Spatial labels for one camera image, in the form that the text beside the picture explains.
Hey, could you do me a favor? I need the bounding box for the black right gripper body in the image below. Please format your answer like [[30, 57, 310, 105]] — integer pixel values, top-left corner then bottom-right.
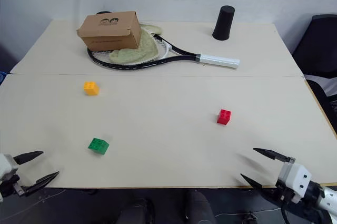
[[273, 181, 300, 207]]

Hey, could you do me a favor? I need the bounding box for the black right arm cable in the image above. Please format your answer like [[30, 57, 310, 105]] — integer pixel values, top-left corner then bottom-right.
[[280, 202, 291, 224]]

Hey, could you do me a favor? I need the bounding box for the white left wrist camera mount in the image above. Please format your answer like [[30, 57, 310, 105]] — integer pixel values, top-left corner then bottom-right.
[[0, 153, 19, 182]]

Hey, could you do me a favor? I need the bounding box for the pale green towel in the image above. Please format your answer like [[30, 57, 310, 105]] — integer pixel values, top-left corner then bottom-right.
[[108, 23, 164, 65]]

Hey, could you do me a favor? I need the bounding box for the green toy brick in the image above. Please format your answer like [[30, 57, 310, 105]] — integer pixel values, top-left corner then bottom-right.
[[87, 137, 110, 155]]

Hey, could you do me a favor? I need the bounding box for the yellow toy brick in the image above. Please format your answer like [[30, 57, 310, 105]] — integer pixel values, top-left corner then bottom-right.
[[83, 81, 101, 96]]

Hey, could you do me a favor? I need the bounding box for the black white tennis racket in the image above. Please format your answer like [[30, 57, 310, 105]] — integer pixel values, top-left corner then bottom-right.
[[87, 31, 241, 72]]

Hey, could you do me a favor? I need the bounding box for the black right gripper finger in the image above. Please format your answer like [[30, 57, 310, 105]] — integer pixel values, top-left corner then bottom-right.
[[240, 173, 277, 196], [253, 148, 296, 165]]

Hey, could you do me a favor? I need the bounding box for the red toy brick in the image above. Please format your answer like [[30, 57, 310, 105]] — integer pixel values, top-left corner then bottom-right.
[[216, 109, 232, 125]]

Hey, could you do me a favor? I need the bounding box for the black upturned cup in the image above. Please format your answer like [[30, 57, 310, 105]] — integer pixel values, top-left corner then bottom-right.
[[212, 5, 235, 41]]

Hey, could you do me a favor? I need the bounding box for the brown cardboard box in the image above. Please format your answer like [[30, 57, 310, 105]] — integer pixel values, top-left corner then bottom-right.
[[76, 11, 142, 51]]

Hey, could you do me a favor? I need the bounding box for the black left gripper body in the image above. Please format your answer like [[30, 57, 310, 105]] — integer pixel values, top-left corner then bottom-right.
[[0, 174, 27, 199]]

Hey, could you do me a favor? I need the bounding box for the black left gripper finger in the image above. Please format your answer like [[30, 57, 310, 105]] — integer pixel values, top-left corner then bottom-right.
[[22, 171, 60, 197], [13, 151, 44, 166]]

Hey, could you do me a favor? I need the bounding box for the black chair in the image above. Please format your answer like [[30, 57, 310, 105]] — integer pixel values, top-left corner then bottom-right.
[[292, 14, 337, 77]]

